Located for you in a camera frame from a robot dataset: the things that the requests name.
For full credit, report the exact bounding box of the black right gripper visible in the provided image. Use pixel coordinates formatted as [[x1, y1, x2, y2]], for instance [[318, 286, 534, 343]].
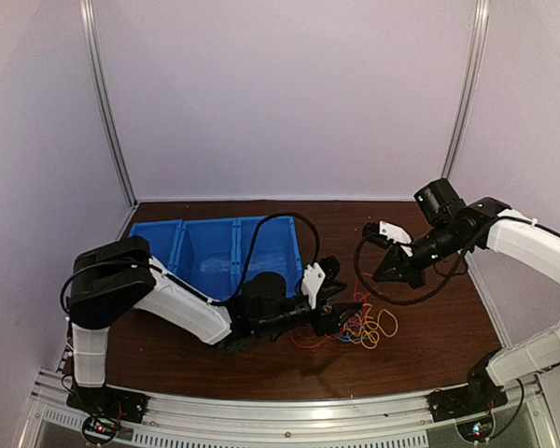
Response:
[[372, 219, 470, 289]]

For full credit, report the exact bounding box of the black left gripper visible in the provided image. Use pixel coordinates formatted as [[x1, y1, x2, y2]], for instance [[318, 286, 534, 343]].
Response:
[[256, 294, 364, 337]]

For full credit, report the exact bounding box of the red cable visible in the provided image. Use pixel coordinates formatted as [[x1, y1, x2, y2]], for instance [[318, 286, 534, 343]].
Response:
[[291, 291, 372, 351]]

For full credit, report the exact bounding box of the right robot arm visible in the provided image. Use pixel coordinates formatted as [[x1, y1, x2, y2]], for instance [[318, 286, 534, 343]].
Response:
[[362, 178, 560, 413]]

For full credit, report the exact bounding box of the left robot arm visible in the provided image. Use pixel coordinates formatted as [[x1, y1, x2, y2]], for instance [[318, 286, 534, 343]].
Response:
[[60, 236, 362, 414]]

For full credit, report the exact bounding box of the blue plastic bin right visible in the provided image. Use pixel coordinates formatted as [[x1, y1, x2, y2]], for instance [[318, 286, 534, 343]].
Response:
[[231, 217, 302, 299]]

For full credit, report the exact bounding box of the blue plastic bin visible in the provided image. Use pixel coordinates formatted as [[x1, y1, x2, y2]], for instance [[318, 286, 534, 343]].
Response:
[[170, 218, 236, 301], [128, 219, 183, 271], [231, 217, 302, 299]]

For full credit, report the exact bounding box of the blue plastic bin middle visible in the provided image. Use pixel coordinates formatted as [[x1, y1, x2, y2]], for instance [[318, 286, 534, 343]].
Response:
[[170, 218, 236, 301]]

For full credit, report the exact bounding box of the right circuit board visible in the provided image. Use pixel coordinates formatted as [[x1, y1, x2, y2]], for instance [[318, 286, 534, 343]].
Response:
[[456, 418, 495, 444]]

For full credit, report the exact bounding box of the circuit board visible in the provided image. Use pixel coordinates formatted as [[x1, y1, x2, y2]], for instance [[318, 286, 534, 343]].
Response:
[[456, 418, 495, 444], [81, 416, 120, 444]]

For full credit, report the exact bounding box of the blue plastic bin left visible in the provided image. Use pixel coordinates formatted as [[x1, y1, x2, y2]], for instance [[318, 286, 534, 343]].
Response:
[[128, 219, 183, 271]]

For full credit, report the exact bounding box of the left circuit board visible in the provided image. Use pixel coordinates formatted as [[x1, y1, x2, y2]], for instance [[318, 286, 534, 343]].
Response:
[[81, 416, 120, 444]]

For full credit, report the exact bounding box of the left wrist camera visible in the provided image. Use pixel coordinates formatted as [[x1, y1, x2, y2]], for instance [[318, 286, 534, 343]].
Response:
[[299, 256, 340, 310]]

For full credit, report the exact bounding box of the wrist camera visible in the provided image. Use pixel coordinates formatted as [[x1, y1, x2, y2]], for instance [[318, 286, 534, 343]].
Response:
[[362, 221, 413, 248], [299, 256, 340, 310]]

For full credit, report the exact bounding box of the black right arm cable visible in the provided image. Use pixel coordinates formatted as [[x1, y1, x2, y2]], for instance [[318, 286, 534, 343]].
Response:
[[353, 223, 560, 305]]

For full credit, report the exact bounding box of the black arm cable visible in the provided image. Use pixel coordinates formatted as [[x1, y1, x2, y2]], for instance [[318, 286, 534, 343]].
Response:
[[223, 212, 322, 304], [353, 223, 560, 305]]

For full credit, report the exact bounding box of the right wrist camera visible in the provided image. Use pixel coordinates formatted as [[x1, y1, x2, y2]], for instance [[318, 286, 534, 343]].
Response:
[[362, 221, 413, 248]]

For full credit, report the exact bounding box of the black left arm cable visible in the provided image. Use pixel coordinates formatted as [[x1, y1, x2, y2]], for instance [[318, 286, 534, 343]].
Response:
[[223, 212, 322, 304]]

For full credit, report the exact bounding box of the aluminium front rail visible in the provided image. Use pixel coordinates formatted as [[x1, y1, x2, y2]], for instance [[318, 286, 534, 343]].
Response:
[[25, 372, 550, 448]]

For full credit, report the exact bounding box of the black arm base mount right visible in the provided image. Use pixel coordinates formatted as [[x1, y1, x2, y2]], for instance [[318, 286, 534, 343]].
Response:
[[427, 385, 508, 422]]

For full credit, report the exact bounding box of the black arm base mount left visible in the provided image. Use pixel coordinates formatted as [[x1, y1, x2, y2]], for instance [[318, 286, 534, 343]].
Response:
[[66, 386, 148, 424]]

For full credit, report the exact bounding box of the right aluminium frame post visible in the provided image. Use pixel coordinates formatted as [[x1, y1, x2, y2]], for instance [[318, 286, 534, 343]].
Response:
[[441, 0, 490, 178]]

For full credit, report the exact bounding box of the aluminium frame post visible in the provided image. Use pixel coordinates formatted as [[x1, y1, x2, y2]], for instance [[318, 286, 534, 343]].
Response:
[[441, 0, 490, 178], [78, 0, 138, 208]]

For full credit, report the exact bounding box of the left aluminium frame post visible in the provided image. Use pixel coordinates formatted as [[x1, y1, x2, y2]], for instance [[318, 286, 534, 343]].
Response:
[[78, 0, 138, 208]]

